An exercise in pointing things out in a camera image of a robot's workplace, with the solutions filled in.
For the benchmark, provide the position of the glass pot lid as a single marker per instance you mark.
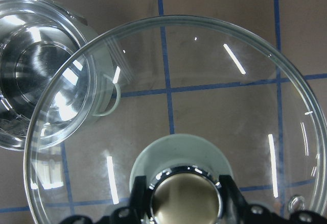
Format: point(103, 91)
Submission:
point(182, 169)

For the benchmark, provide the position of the brown paper table mat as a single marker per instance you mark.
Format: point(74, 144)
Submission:
point(217, 4)

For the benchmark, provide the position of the pale green cooking pot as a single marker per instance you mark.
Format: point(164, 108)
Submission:
point(37, 38)

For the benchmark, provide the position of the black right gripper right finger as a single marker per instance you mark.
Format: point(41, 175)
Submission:
point(235, 201)

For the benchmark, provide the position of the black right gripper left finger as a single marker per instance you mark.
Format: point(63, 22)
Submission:
point(135, 209)

